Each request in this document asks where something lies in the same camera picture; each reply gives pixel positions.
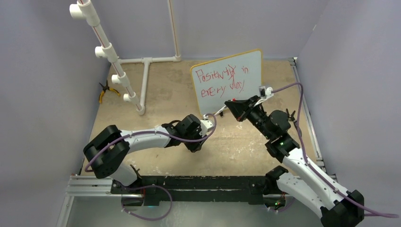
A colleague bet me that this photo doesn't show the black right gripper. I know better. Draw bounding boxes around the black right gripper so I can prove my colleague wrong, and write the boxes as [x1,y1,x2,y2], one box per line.
[226,95,273,139]

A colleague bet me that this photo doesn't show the yellow-framed whiteboard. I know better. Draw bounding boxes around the yellow-framed whiteboard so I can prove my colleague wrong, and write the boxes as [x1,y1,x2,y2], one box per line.
[190,49,263,115]

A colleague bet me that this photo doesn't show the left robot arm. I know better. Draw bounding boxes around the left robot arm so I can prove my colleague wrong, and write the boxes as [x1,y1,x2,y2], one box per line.
[83,114,216,193]

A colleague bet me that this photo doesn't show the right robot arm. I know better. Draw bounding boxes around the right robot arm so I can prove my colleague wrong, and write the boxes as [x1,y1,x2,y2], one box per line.
[225,96,365,227]

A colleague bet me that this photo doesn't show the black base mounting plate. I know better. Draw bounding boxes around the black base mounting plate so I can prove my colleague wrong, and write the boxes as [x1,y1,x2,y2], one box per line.
[111,175,282,206]

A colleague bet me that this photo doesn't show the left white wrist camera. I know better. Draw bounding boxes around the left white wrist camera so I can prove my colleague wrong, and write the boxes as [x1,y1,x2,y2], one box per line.
[200,113,216,136]

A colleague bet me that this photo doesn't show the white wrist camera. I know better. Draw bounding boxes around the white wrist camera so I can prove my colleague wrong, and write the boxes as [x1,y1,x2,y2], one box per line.
[200,113,216,136]
[258,86,274,99]

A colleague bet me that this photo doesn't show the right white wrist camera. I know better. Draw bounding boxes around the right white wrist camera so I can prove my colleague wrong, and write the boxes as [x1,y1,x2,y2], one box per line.
[258,86,274,99]

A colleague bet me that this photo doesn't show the green-handled pliers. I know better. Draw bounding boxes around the green-handled pliers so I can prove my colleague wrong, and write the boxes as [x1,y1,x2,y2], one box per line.
[286,108,297,123]

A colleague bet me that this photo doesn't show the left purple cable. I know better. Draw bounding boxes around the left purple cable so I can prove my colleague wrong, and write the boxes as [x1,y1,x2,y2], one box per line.
[84,113,218,221]

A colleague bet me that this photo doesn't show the yellow-handled pliers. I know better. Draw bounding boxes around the yellow-handled pliers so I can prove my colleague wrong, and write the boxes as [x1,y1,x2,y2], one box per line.
[98,81,121,104]

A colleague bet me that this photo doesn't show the white PVC pipe frame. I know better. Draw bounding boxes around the white PVC pipe frame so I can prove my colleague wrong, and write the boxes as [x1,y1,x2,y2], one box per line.
[69,0,182,116]

